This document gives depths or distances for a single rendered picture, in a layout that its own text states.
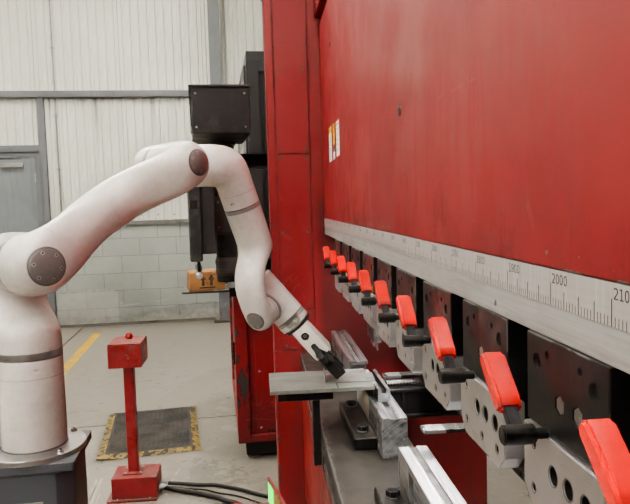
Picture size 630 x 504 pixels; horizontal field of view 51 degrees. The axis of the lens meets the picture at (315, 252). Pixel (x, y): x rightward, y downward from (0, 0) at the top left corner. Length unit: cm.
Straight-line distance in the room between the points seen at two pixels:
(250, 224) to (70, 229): 47
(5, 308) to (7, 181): 742
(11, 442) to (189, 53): 756
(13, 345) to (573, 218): 105
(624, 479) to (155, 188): 115
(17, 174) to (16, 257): 750
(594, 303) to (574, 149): 12
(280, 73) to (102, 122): 617
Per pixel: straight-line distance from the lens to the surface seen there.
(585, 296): 56
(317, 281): 258
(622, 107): 51
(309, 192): 256
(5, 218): 880
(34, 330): 134
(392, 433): 157
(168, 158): 143
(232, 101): 274
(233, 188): 159
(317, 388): 169
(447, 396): 93
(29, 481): 139
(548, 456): 64
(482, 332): 78
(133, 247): 856
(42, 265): 128
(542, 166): 62
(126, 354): 340
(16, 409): 138
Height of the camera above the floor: 147
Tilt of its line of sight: 4 degrees down
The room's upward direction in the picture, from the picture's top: 2 degrees counter-clockwise
